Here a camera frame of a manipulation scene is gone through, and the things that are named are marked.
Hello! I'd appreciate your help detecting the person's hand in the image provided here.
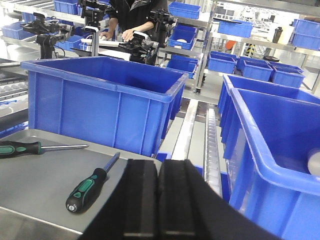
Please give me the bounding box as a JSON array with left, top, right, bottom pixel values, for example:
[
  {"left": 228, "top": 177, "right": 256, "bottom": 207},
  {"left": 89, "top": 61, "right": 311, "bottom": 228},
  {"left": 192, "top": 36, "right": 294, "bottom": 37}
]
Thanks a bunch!
[{"left": 122, "top": 27, "right": 138, "bottom": 42}]

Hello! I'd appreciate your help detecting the right rear blue bin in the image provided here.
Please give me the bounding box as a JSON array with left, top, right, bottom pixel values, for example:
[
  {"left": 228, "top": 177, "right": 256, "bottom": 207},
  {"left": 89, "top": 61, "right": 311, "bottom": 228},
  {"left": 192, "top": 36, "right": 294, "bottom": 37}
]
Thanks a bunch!
[{"left": 217, "top": 74, "right": 320, "bottom": 115}]

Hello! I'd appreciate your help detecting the right front blue bin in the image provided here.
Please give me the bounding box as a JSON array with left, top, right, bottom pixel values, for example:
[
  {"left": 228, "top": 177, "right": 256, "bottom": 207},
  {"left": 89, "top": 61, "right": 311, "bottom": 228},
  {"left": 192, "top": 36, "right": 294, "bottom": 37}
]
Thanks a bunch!
[{"left": 222, "top": 88, "right": 320, "bottom": 240}]

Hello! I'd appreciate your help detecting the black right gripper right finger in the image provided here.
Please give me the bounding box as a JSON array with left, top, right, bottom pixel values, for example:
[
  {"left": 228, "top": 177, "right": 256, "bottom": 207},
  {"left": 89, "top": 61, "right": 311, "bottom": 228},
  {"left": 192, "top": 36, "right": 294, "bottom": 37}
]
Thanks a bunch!
[{"left": 158, "top": 159, "right": 278, "bottom": 240}]

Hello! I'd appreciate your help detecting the central blue plastic bin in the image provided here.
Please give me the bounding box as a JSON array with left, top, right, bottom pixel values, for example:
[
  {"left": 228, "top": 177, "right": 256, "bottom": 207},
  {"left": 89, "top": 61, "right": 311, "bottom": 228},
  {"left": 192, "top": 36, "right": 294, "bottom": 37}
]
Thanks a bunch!
[{"left": 20, "top": 56, "right": 188, "bottom": 157}]

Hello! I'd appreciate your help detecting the metal cart with bins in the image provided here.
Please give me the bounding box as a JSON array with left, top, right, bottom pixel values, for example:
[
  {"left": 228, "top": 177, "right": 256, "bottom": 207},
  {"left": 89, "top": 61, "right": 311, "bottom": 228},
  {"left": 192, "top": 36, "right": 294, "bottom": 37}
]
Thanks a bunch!
[{"left": 194, "top": 14, "right": 320, "bottom": 95}]

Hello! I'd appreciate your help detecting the other robot left arm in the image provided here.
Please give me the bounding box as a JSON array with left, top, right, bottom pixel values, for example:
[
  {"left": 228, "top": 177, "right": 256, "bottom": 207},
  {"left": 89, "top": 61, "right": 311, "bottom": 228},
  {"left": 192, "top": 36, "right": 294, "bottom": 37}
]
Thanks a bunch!
[{"left": 21, "top": 18, "right": 172, "bottom": 240}]

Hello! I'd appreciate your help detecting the large steel tray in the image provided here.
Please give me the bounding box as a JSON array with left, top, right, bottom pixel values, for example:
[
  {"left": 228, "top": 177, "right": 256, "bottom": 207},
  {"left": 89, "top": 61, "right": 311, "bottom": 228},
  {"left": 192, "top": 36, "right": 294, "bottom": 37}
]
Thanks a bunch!
[{"left": 0, "top": 142, "right": 144, "bottom": 240}]

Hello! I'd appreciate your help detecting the person in black clothes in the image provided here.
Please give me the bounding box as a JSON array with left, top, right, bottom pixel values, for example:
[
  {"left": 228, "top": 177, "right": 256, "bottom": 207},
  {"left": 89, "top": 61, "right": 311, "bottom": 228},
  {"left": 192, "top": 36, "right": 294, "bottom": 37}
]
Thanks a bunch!
[{"left": 99, "top": 0, "right": 168, "bottom": 41}]

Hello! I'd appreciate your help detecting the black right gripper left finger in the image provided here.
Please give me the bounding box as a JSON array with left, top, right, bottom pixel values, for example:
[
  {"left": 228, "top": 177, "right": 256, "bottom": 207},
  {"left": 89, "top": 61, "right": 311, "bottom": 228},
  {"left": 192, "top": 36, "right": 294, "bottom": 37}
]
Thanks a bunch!
[{"left": 79, "top": 159, "right": 158, "bottom": 240}]

